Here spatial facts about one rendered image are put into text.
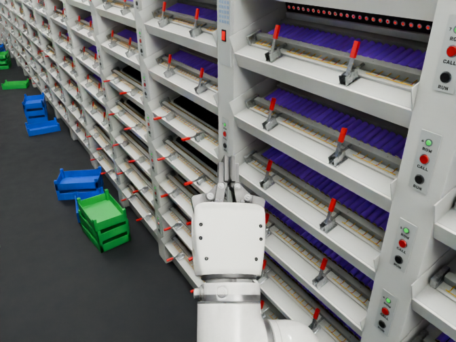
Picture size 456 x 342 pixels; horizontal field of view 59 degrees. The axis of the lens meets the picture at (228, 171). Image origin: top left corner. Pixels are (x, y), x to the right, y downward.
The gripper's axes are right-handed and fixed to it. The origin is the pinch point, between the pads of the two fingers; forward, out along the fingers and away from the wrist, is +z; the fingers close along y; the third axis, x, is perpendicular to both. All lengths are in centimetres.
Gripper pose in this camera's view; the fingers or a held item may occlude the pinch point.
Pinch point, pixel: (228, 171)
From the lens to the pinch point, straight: 59.5
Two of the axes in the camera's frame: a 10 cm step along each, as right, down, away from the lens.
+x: 1.7, -3.1, -9.3
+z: -0.1, -9.5, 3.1
